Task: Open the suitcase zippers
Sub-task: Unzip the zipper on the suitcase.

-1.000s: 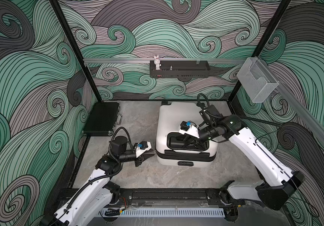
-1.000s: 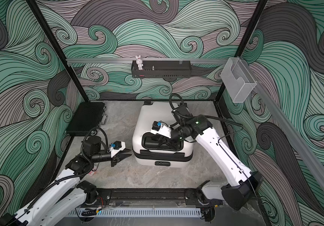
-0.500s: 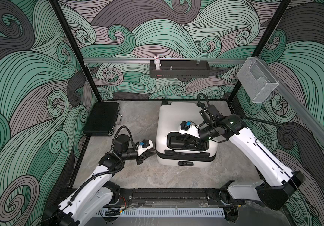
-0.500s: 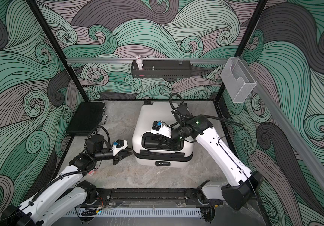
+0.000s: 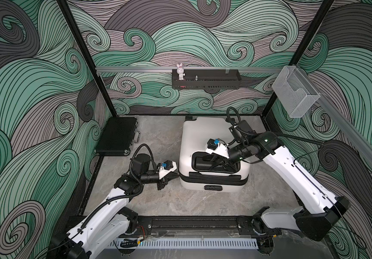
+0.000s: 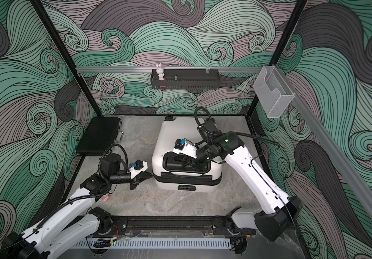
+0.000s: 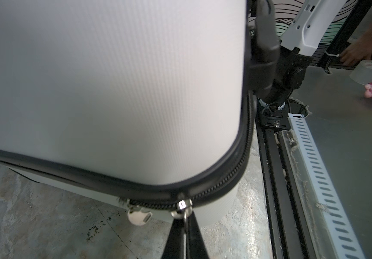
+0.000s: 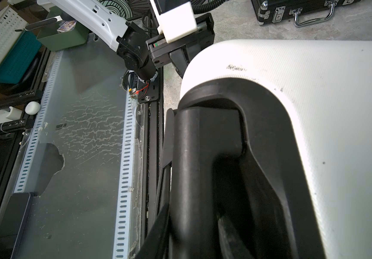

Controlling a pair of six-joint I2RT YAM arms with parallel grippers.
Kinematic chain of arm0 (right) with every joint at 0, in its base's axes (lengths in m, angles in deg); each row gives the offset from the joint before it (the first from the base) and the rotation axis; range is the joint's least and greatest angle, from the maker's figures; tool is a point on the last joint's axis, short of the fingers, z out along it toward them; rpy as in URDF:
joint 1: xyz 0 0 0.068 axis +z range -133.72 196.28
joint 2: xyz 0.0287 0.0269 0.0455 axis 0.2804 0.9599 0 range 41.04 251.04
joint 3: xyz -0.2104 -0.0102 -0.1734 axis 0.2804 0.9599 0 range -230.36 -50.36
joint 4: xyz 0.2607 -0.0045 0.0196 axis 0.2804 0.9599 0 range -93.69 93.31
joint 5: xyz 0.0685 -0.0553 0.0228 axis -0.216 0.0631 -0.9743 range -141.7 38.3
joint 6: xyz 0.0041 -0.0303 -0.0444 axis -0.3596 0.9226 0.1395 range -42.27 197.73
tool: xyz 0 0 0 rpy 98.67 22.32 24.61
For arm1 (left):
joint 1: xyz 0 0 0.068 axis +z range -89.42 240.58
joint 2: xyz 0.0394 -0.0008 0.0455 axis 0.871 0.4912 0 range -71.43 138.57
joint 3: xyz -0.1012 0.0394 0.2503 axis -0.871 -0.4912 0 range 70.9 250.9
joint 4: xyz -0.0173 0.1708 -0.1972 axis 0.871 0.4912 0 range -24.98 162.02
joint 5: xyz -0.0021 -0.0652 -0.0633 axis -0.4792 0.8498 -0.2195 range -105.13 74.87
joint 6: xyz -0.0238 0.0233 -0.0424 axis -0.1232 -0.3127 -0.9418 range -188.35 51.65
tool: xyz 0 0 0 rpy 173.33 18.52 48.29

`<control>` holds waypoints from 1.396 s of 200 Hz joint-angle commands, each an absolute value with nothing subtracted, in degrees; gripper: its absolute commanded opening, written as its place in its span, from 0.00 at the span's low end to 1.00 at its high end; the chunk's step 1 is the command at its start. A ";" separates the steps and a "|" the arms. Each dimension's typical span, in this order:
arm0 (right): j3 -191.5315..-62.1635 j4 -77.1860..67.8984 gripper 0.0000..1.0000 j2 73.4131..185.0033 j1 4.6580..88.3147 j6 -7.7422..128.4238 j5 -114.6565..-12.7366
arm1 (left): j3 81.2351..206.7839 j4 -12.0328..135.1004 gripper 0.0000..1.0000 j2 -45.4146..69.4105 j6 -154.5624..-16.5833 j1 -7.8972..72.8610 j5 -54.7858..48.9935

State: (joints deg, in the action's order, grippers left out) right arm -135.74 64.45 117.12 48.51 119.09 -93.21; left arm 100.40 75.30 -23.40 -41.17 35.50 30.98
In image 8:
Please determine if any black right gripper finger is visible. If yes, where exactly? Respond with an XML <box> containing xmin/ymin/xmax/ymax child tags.
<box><xmin>135</xmin><ymin>203</ymin><xmax>170</xmax><ymax>259</ymax></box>

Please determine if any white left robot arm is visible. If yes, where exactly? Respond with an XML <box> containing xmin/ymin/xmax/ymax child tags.
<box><xmin>52</xmin><ymin>1</ymin><xmax>224</xmax><ymax>81</ymax></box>

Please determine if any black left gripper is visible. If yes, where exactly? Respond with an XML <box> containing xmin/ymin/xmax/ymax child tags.
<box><xmin>146</xmin><ymin>13</ymin><xmax>215</xmax><ymax>77</ymax></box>

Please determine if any white hard-shell suitcase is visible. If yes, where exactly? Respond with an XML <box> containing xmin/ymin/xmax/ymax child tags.
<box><xmin>168</xmin><ymin>39</ymin><xmax>372</xmax><ymax>259</ymax></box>

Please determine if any green plastic bin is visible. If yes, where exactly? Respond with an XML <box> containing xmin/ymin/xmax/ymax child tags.
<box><xmin>36</xmin><ymin>6</ymin><xmax>89</xmax><ymax>51</ymax></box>

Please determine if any teal perforated basket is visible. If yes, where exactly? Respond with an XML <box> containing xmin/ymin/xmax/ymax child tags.
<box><xmin>0</xmin><ymin>32</ymin><xmax>41</xmax><ymax>84</ymax></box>

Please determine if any white slotted cable duct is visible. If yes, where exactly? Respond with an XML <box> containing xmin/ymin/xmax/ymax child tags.
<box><xmin>112</xmin><ymin>94</ymin><xmax>136</xmax><ymax>259</ymax></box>

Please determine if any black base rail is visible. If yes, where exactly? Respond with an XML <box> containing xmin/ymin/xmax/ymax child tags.
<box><xmin>137</xmin><ymin>68</ymin><xmax>164</xmax><ymax>244</ymax></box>

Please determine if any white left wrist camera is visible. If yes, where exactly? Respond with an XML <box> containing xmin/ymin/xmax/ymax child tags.
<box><xmin>150</xmin><ymin>1</ymin><xmax>197</xmax><ymax>43</ymax></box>

